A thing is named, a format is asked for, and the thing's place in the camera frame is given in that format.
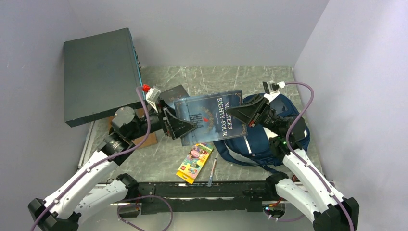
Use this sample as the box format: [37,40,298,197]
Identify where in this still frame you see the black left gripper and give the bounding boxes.
[127,98,197,140]

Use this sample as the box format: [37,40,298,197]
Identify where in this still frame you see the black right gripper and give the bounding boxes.
[225,94,283,136]

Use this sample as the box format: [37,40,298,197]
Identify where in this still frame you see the Nineteen Eighty-Four book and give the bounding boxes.
[174,90,248,146]

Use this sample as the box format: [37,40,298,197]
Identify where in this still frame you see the navy blue student backpack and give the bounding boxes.
[213,95,299,173]

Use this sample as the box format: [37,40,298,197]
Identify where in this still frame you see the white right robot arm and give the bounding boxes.
[227,94,359,231]

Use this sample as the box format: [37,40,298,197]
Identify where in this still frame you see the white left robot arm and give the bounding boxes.
[28,99,197,231]

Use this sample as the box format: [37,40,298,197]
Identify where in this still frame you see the wooden board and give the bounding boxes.
[108,107,157,149]

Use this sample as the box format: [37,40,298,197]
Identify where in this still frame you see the yellow crayon box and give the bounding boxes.
[176,143,214,184]

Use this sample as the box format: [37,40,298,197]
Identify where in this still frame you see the blue pen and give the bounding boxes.
[207,158,217,187]

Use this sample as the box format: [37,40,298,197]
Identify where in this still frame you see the dark grey metal equipment box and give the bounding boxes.
[63,27,142,127]

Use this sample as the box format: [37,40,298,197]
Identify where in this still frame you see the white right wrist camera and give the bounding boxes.
[262,81,286,94]

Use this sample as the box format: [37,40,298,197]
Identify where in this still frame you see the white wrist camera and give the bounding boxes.
[262,81,286,94]
[142,84,161,112]

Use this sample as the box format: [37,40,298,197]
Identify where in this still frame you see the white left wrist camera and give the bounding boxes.
[142,84,161,112]

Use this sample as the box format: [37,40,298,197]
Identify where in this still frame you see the aluminium frame rail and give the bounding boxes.
[51,121,350,231]

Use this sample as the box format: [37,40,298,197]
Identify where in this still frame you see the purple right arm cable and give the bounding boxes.
[264,81,355,231]

